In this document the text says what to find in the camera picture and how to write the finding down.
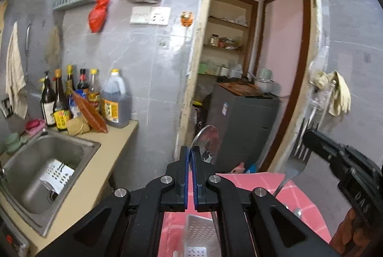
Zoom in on wooden shelf cabinet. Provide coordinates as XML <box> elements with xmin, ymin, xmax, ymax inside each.
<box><xmin>197</xmin><ymin>0</ymin><xmax>259</xmax><ymax>78</ymax></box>

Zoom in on pink scrub brush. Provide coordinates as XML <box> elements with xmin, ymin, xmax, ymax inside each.
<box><xmin>25</xmin><ymin>119</ymin><xmax>46</xmax><ymax>135</ymax></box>

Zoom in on dark bottle with yellow label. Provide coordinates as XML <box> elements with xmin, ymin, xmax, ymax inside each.
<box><xmin>53</xmin><ymin>69</ymin><xmax>72</xmax><ymax>132</ymax></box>

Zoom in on grey appliance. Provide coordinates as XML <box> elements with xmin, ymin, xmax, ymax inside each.
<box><xmin>206</xmin><ymin>83</ymin><xmax>280</xmax><ymax>174</ymax></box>

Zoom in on yellow rubber gloves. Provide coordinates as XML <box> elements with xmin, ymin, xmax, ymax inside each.
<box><xmin>311</xmin><ymin>71</ymin><xmax>351</xmax><ymax>117</ymax></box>

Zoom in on white wall switch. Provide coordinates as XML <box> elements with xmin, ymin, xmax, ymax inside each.
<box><xmin>130</xmin><ymin>6</ymin><xmax>152</xmax><ymax>25</ymax></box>

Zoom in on person's right hand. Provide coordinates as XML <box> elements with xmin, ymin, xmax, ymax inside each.
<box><xmin>329</xmin><ymin>207</ymin><xmax>383</xmax><ymax>257</ymax></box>

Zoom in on pink checked tablecloth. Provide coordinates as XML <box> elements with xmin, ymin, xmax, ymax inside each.
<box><xmin>163</xmin><ymin>172</ymin><xmax>332</xmax><ymax>257</ymax></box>

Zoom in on tan wrapped bundle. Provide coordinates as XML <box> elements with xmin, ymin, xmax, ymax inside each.
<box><xmin>66</xmin><ymin>116</ymin><xmax>90</xmax><ymax>136</ymax></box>

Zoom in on red plastic bag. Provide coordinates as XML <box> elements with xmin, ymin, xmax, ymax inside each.
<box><xmin>88</xmin><ymin>0</ymin><xmax>111</xmax><ymax>34</ymax></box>

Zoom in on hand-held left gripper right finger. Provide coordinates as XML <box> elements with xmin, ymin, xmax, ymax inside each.
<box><xmin>191</xmin><ymin>146</ymin><xmax>342</xmax><ymax>257</ymax></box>

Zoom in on black induction cooker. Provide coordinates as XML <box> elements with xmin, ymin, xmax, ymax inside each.
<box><xmin>0</xmin><ymin>209</ymin><xmax>30</xmax><ymax>257</ymax></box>

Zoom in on orange wall hook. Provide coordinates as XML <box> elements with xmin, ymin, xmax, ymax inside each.
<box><xmin>180</xmin><ymin>11</ymin><xmax>195</xmax><ymax>28</ymax></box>

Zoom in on large oil jug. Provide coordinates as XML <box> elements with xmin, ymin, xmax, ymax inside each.
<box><xmin>101</xmin><ymin>69</ymin><xmax>131</xmax><ymax>129</ymax></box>

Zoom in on white and blue bag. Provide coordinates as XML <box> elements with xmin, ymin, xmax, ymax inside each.
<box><xmin>69</xmin><ymin>90</ymin><xmax>87</xmax><ymax>118</ymax></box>

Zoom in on white sprayer hose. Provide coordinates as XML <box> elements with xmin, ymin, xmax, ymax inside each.
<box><xmin>308</xmin><ymin>80</ymin><xmax>337</xmax><ymax>126</ymax></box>

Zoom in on glass pot lid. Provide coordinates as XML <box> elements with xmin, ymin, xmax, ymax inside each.
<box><xmin>191</xmin><ymin>125</ymin><xmax>221</xmax><ymax>163</ymax></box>

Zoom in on beige hanging towel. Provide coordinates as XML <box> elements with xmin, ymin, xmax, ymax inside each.
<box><xmin>5</xmin><ymin>22</ymin><xmax>28</xmax><ymax>120</ymax></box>

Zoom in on clear bottle with yellow cap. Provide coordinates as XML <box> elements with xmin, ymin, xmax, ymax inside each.
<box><xmin>88</xmin><ymin>69</ymin><xmax>101</xmax><ymax>112</ymax></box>

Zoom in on hanging metal ladle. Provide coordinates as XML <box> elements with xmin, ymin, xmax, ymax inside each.
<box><xmin>24</xmin><ymin>20</ymin><xmax>33</xmax><ymax>87</ymax></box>

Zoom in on orange flat packet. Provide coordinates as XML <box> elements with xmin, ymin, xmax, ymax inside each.
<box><xmin>72</xmin><ymin>92</ymin><xmax>108</xmax><ymax>134</ymax></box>

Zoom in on metal slotted turner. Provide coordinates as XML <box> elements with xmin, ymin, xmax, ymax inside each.
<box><xmin>274</xmin><ymin>119</ymin><xmax>313</xmax><ymax>197</ymax></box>

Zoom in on steel pot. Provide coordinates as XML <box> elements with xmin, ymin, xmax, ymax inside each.
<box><xmin>254</xmin><ymin>68</ymin><xmax>274</xmax><ymax>93</ymax></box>

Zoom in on slim bottle with yellow cap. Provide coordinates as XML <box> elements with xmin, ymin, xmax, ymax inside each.
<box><xmin>65</xmin><ymin>65</ymin><xmax>75</xmax><ymax>99</ymax></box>

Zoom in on brown hanging cloth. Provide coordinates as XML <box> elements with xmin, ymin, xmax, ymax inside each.
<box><xmin>45</xmin><ymin>26</ymin><xmax>62</xmax><ymax>67</ymax></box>

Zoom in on stainless steel sink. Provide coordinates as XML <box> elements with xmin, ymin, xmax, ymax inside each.
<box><xmin>0</xmin><ymin>128</ymin><xmax>101</xmax><ymax>238</ymax></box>

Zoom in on grey perforated utensil holder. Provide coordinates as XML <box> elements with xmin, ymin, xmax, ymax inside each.
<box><xmin>183</xmin><ymin>213</ymin><xmax>222</xmax><ymax>257</ymax></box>

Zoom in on wooden cutting board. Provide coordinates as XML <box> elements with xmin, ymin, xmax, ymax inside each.
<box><xmin>218</xmin><ymin>82</ymin><xmax>264</xmax><ymax>97</ymax></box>

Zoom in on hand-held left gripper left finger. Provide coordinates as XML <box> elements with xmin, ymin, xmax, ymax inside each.
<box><xmin>36</xmin><ymin>146</ymin><xmax>190</xmax><ymax>257</ymax></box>

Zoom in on white perforated container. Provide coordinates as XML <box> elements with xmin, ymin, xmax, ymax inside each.
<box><xmin>40</xmin><ymin>159</ymin><xmax>75</xmax><ymax>194</ymax></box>

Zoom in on dark bottle with red cap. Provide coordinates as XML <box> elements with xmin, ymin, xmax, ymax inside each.
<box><xmin>77</xmin><ymin>68</ymin><xmax>90</xmax><ymax>93</ymax></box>

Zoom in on white wall socket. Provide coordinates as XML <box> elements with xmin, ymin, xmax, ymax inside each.
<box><xmin>149</xmin><ymin>6</ymin><xmax>172</xmax><ymax>26</ymax></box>

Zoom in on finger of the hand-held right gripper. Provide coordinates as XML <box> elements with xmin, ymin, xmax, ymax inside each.
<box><xmin>303</xmin><ymin>128</ymin><xmax>345</xmax><ymax>167</ymax></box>

